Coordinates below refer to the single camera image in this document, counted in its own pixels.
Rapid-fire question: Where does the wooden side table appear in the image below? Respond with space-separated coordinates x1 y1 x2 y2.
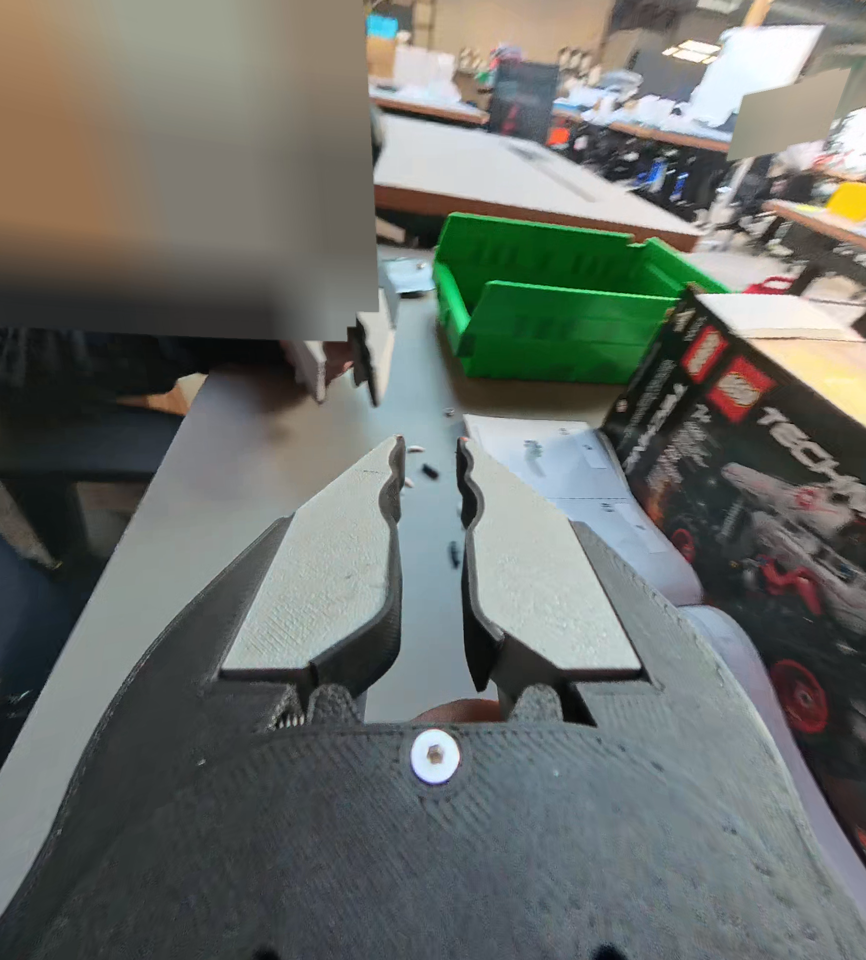
761 196 866 270

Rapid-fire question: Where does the black lego set box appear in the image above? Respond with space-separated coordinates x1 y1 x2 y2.
601 283 866 912

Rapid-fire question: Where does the yellow plastic bin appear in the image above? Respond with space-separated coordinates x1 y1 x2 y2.
825 180 866 224

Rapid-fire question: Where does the cluttered long workbench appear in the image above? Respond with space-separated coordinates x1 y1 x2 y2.
369 75 734 155

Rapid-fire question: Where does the person's left forearm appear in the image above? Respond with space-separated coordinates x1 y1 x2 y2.
0 324 295 402

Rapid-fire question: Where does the black display box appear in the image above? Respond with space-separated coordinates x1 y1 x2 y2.
487 60 561 138

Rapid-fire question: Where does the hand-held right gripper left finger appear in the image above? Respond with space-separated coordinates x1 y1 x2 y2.
217 433 407 699

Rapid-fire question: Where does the green plastic storage bin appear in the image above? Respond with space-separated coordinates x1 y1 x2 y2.
431 212 730 385

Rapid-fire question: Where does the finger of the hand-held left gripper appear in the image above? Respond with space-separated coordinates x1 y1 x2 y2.
300 339 330 405
347 289 398 408

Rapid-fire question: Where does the person's leg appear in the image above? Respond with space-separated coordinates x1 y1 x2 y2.
0 491 92 751

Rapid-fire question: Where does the white board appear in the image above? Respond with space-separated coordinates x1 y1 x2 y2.
691 24 826 129

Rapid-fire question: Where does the lego instruction booklet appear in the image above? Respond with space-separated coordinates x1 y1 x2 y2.
461 414 704 610

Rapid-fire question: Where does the white work table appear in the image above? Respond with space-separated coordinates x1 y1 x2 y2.
373 112 704 252

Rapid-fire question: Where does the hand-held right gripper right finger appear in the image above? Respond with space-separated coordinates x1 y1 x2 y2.
455 436 644 695

